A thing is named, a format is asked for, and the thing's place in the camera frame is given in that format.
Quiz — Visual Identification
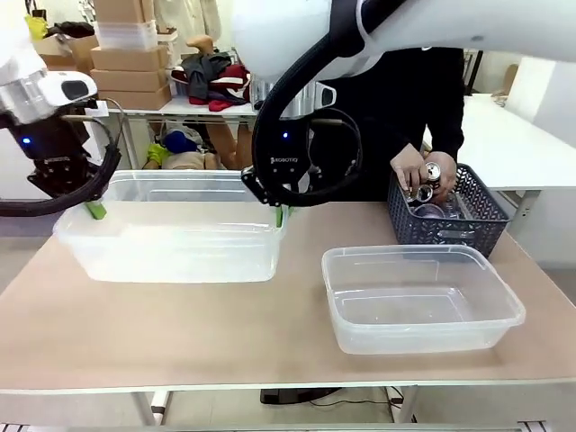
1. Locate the white side table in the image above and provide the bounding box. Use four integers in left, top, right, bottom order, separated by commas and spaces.
420, 93, 576, 266

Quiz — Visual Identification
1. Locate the pile of dark red clothes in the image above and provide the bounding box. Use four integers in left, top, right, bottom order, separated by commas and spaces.
170, 51, 252, 113

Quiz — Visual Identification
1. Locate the white table with clothes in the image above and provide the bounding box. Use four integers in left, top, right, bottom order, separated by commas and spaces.
106, 94, 258, 172

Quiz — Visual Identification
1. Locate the wooden mannequin part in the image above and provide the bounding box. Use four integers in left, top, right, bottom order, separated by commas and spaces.
185, 34, 215, 56

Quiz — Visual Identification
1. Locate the left arm white wrist camera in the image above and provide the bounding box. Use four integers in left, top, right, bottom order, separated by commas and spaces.
44, 70, 101, 110

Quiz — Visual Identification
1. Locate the person's right hand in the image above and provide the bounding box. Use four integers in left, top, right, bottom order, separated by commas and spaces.
389, 144, 428, 193

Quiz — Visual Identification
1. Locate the black chair frame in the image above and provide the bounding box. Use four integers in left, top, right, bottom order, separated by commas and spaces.
463, 49, 485, 96

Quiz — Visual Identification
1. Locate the arm white wrist camera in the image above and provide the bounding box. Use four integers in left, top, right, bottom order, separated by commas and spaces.
314, 82, 338, 112
44, 70, 101, 110

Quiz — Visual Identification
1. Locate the right arm white wrist camera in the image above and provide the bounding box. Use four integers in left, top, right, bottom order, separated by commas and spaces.
314, 82, 338, 112

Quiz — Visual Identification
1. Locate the dark blue woven plastic basket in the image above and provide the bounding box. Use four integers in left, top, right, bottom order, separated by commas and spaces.
386, 162, 512, 259

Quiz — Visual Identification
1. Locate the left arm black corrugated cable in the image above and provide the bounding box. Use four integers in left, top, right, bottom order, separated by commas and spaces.
0, 128, 123, 218

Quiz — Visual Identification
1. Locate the small cardboard box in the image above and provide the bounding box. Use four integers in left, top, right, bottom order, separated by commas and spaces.
94, 0, 157, 23

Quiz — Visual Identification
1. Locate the flat cardboard box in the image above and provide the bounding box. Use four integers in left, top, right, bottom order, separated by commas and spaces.
89, 67, 168, 94
89, 44, 170, 72
95, 85, 174, 112

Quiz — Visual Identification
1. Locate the person's right forearm black sleeve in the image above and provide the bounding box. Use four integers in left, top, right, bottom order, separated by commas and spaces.
390, 107, 428, 157

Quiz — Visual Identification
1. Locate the blue cap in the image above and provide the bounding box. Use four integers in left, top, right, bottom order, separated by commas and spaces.
163, 130, 195, 153

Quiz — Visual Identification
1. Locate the person's left hand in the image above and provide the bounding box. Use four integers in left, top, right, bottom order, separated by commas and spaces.
425, 150, 459, 199

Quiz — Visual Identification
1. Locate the yellow green cloth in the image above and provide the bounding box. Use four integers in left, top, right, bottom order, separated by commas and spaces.
146, 142, 173, 168

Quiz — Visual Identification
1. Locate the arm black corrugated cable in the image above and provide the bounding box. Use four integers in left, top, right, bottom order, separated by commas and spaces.
0, 128, 123, 218
250, 0, 409, 209

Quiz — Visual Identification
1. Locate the white table leg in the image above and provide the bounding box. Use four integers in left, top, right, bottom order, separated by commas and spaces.
391, 384, 419, 424
130, 390, 174, 427

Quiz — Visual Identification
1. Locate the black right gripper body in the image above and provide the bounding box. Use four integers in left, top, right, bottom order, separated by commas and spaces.
265, 115, 319, 193

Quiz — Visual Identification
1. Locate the brown cardboard cutout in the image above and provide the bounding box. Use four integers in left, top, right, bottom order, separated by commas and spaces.
502, 63, 519, 103

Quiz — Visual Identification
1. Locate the small clear plastic bin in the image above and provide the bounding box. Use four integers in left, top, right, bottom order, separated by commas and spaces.
320, 245, 527, 356

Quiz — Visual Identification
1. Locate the crushed clear plastic bottle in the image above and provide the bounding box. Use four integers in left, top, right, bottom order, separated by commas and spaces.
443, 193, 474, 221

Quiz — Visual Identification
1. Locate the hanging white coat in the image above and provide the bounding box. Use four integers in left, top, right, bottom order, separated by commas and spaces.
153, 0, 222, 44

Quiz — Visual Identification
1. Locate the stack of translucent plastic tubs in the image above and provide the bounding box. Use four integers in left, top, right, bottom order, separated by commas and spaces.
95, 19, 159, 50

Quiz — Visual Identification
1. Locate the person's black sweater torso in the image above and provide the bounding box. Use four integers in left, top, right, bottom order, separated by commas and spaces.
309, 44, 465, 203

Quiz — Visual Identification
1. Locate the black floor base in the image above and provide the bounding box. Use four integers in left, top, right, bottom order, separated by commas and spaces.
259, 387, 352, 405

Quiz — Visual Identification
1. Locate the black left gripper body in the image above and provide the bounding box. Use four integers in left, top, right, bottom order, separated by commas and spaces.
7, 112, 108, 200

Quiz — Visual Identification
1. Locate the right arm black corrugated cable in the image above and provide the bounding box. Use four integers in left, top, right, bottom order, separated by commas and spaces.
250, 0, 409, 209

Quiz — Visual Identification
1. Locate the large clear plastic bin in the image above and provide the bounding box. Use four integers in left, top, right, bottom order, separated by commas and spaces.
52, 169, 290, 284

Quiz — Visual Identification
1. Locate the clear bottle with pink label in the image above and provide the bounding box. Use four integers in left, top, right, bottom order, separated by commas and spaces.
411, 201, 446, 221

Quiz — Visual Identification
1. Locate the person's left forearm black sleeve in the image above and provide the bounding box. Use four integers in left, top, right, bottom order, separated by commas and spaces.
425, 49, 465, 159

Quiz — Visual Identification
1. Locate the black floor cable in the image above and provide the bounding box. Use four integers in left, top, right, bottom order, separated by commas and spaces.
310, 385, 406, 410

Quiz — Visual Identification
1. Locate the yellow bag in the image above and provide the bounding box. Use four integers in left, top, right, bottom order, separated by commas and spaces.
23, 14, 49, 41

